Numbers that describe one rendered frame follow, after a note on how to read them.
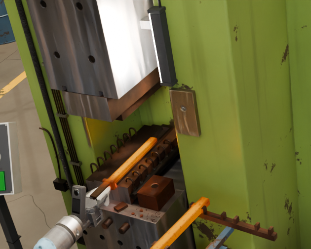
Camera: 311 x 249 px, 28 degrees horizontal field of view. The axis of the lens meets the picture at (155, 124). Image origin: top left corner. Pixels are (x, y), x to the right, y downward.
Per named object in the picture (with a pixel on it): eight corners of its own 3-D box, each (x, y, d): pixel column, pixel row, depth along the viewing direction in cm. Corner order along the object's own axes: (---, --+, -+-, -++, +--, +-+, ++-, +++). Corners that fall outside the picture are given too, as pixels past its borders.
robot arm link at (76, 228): (51, 220, 210) (73, 227, 205) (60, 211, 214) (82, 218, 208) (58, 240, 215) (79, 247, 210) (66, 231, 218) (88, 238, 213)
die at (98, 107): (112, 122, 211) (106, 98, 206) (67, 114, 221) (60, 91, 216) (174, 68, 240) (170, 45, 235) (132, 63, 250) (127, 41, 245)
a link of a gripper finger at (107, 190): (111, 196, 229) (96, 211, 223) (108, 184, 226) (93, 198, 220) (118, 198, 227) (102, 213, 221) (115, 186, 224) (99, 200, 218)
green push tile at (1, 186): (5, 190, 239) (3, 171, 239) (-13, 191, 240) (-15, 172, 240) (7, 190, 240) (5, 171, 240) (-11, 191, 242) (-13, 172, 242)
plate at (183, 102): (198, 137, 209) (192, 93, 201) (175, 133, 214) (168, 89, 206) (201, 134, 211) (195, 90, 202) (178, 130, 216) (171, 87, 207)
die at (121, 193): (131, 204, 228) (127, 186, 224) (89, 193, 239) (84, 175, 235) (186, 145, 257) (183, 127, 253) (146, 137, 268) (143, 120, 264)
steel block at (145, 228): (174, 312, 238) (155, 223, 216) (97, 285, 259) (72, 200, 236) (237, 224, 277) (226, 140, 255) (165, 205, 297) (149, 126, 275)
